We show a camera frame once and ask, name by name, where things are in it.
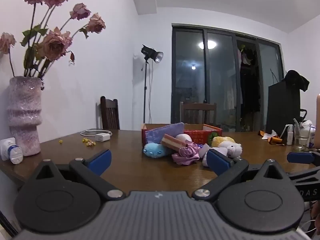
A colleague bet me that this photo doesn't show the light blue plush toy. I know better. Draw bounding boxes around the light blue plush toy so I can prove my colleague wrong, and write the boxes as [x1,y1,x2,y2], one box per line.
[142,142,170,158]

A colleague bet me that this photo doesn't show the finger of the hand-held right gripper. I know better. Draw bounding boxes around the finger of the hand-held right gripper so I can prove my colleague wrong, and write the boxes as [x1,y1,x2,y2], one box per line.
[287,151,320,166]

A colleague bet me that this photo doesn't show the purple knitted cloth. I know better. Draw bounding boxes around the purple knitted cloth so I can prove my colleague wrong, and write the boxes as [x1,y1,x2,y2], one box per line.
[145,122,185,144]

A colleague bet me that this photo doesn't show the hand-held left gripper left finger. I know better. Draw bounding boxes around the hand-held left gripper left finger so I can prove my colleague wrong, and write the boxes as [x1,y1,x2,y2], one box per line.
[35,149,125,201]

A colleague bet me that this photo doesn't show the red cardboard box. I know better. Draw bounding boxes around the red cardboard box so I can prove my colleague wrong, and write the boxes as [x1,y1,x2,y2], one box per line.
[141,123,223,153]

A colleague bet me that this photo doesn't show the pink satin cloth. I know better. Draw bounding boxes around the pink satin cloth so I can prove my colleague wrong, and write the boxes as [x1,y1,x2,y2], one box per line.
[171,141,200,166]

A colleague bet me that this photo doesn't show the white plastic packet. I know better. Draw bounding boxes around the white plastic packet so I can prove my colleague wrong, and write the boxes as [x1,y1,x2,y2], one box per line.
[302,120,317,148]

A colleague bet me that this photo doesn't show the black garment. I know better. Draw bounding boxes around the black garment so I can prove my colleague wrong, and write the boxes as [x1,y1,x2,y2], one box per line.
[284,69,310,92]

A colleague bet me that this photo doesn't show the white foam ball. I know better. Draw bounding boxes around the white foam ball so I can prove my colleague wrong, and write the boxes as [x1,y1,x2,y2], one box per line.
[175,134,193,143]

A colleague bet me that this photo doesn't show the white coiled cable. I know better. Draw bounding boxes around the white coiled cable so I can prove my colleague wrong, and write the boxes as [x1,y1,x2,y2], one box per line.
[80,129,113,137]

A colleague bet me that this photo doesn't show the small white plastic bottle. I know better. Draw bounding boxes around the small white plastic bottle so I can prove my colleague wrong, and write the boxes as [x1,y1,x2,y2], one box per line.
[7,145,23,165]

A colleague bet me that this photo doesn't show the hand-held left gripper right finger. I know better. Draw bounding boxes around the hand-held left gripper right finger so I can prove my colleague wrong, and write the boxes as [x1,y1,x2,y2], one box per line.
[192,148,292,202]

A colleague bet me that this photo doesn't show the dark wooden chair pink cushion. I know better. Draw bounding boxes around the dark wooden chair pink cushion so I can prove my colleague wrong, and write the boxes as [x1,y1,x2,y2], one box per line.
[179,101,217,125]

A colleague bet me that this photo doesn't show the yellow plush toy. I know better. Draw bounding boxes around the yellow plush toy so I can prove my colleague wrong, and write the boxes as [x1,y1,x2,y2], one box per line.
[211,136,235,148]

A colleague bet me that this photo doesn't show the black paper bag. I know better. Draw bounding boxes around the black paper bag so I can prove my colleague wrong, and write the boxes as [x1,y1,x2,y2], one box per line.
[265,81,302,134]

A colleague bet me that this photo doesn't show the white plush bear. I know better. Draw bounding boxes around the white plush bear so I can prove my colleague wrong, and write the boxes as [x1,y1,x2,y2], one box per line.
[225,142,243,158]

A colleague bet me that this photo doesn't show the brown foam block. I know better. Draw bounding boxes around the brown foam block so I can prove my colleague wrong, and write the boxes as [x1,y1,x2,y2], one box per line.
[160,134,188,153]

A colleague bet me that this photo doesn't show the dried pink rose bouquet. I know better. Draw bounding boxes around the dried pink rose bouquet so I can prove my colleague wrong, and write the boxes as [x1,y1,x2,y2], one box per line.
[0,0,107,90]

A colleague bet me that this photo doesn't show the dark framed sliding glass door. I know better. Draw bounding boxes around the dark framed sliding glass door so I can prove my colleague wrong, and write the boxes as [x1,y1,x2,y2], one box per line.
[171,24,284,133]

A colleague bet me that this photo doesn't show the pink textured ceramic vase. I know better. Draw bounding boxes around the pink textured ceramic vase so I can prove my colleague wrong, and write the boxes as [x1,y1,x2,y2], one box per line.
[7,76,43,157]

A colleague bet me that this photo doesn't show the black studio light on stand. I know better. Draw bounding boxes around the black studio light on stand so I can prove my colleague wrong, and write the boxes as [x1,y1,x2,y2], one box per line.
[140,44,164,124]

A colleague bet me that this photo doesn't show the orange and white wrappers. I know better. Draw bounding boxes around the orange and white wrappers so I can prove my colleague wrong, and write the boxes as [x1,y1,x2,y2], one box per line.
[259,130,285,146]

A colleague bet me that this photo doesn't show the white plug adapter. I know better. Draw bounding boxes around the white plug adapter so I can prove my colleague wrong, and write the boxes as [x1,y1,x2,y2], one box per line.
[0,137,13,161]

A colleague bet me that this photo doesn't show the clear drinking glass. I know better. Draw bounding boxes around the clear drinking glass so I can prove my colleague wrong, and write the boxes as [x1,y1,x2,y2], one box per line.
[293,122,312,152]

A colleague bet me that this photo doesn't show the hanging clothes behind door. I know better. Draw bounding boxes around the hanging clothes behind door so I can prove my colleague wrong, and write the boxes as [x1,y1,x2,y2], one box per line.
[236,44,258,68]

